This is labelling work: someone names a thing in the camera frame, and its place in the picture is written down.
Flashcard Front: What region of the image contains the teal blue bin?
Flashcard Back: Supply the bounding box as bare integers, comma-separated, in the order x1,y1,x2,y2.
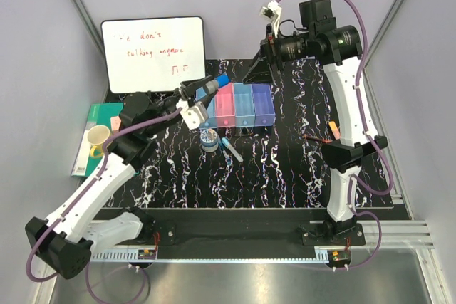
233,83,255,127

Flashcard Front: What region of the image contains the blue white marker pen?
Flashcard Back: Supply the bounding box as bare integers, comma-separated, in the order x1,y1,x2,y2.
222,137,243,163

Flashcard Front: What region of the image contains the pink eraser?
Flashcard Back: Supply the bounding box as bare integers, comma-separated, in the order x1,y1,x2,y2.
110,116,121,132

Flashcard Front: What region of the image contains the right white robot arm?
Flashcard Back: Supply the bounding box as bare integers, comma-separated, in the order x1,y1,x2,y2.
243,25,388,245

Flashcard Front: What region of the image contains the black marbled table mat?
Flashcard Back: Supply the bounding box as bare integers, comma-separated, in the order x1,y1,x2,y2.
106,59,338,209

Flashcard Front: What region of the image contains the blue white tape roll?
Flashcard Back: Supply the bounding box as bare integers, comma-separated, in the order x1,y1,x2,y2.
199,128,219,153

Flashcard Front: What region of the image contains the green notebook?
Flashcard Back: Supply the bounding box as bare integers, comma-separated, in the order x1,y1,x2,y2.
71,103,123,177

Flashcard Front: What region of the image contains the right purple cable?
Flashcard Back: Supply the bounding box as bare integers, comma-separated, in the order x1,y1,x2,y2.
276,0,395,271

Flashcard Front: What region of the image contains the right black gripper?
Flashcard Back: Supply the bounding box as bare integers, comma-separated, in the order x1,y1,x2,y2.
242,24,314,85

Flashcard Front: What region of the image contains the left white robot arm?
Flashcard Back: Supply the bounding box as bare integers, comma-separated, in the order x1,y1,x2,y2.
25,75,225,283

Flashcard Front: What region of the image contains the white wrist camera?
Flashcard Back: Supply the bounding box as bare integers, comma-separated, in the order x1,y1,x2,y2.
177,100,209,130
259,0,282,37

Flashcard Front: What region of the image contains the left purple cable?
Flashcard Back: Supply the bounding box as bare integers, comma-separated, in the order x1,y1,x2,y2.
26,106,186,303

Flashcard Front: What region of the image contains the thin blue pen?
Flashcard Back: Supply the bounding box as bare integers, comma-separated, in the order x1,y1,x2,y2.
219,141,232,166

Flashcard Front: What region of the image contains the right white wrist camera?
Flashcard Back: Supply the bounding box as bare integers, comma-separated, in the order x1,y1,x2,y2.
259,0,282,37

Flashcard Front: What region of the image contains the purple bin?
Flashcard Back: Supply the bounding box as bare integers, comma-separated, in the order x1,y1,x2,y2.
252,84,275,127

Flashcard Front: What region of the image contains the pink bin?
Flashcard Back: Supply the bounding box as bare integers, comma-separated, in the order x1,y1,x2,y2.
215,83,235,127

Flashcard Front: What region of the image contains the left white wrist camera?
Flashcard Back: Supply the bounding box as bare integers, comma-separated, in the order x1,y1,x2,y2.
177,100,209,130

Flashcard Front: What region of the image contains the light blue bin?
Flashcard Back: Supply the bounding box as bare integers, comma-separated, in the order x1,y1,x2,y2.
196,88,217,130

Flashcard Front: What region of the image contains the yellow cream mug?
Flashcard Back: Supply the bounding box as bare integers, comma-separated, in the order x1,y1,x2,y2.
87,125,111,158

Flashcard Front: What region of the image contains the purple cable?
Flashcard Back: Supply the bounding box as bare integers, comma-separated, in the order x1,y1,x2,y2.
276,0,395,271
26,106,186,303

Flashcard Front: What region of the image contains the white dry-erase board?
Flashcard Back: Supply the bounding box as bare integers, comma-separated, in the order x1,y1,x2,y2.
100,16,206,93

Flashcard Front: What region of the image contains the grey blue glue stick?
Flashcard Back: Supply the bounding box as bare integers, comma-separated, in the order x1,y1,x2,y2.
202,74,230,95

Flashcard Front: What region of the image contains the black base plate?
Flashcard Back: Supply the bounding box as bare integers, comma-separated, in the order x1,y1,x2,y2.
101,207,366,261

